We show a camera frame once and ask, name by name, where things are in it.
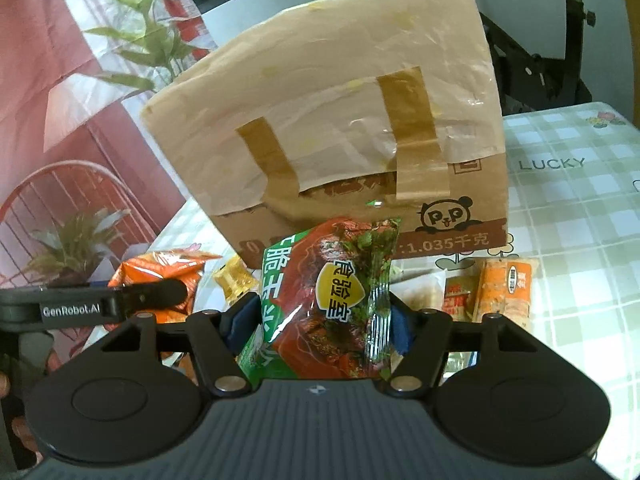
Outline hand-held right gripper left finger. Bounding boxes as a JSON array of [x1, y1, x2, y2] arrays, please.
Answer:
[[100, 292, 263, 397]]

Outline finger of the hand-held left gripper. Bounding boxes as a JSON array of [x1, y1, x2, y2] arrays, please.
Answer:
[[119, 278, 189, 321]]

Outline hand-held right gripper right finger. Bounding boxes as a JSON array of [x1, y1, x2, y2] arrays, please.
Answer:
[[382, 290, 541, 397]]

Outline green and red snack packet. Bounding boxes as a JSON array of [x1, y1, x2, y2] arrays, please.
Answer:
[[236, 216, 401, 382]]

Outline taped brown cardboard box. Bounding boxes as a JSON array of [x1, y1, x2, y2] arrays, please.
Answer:
[[141, 0, 509, 270]]

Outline yellow wrapped candy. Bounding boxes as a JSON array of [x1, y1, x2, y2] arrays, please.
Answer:
[[212, 255, 261, 306]]

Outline pale clear snack packet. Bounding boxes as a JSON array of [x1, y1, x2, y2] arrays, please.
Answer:
[[397, 271, 448, 311]]

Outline red yellow snack packet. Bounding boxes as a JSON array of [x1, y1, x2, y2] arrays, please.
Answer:
[[440, 272, 481, 322]]

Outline orange sausage snack packet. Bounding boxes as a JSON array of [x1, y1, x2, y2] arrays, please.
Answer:
[[472, 256, 538, 331]]

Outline red printed backdrop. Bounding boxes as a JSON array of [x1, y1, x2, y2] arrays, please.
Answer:
[[0, 0, 221, 361]]

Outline black metal stand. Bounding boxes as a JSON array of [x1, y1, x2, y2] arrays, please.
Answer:
[[475, 0, 626, 117]]

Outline wooden post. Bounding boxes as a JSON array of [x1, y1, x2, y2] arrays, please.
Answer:
[[617, 0, 640, 126]]

